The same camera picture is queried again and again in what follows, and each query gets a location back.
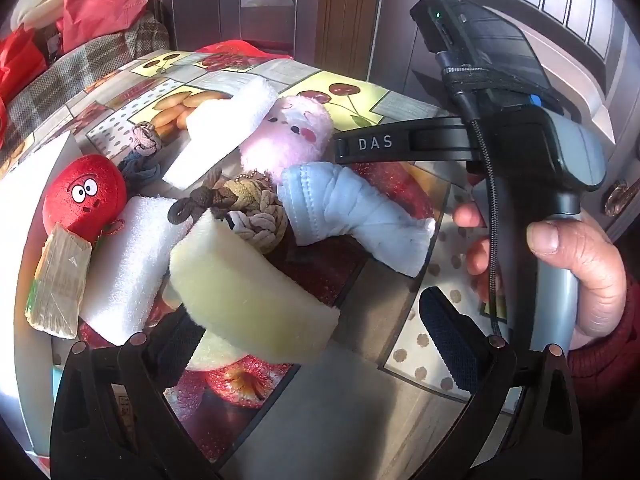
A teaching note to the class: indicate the plaid blanket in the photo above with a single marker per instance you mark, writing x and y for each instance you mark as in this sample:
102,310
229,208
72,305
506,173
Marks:
65,75

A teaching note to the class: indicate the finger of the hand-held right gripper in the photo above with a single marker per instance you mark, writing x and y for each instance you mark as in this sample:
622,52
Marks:
400,141

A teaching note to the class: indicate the cream ribbed cushion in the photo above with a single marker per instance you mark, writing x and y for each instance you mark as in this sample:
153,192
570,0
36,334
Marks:
37,7

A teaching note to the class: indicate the yellow sponge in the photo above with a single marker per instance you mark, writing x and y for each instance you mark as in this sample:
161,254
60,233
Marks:
245,295

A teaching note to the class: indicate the grey brown scrunchie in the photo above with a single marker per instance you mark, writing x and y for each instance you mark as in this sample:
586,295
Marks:
140,170

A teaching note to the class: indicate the brown wooden door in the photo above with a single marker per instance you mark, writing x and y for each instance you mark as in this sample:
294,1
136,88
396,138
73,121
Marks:
350,15

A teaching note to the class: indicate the pink plush toy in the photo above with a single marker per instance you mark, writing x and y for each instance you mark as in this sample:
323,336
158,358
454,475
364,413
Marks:
287,135

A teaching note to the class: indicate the white foam block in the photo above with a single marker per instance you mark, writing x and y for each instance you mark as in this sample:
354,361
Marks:
220,130
130,265

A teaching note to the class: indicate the dark panelled door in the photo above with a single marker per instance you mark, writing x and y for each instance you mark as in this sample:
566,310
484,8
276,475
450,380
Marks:
225,5

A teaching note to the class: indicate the pale panelled door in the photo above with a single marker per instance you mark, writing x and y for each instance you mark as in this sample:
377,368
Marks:
575,25

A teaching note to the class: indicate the person's right hand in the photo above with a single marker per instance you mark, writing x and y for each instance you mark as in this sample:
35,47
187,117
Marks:
595,270

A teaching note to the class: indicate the red printed cushion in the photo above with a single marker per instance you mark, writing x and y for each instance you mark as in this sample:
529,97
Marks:
240,47

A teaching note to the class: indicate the fruit print tablecloth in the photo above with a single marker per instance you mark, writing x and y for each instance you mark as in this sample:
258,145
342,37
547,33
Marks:
360,280

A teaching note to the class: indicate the taped cardboard block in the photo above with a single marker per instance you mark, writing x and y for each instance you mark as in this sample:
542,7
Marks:
57,285

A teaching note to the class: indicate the red tote bag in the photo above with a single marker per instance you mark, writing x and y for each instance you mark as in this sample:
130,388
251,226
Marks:
20,60

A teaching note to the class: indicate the red plush toy with face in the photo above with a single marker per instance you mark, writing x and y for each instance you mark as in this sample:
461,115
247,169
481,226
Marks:
82,192

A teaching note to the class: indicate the person's right forearm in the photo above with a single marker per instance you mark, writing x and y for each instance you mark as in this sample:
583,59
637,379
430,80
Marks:
607,365

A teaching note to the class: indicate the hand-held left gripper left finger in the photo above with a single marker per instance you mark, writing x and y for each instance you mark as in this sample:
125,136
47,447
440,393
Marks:
155,360

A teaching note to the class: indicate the pink-red fabric bag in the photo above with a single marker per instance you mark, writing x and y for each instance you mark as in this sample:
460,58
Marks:
100,0

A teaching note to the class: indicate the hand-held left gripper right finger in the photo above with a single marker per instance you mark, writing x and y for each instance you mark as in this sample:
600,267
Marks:
450,340

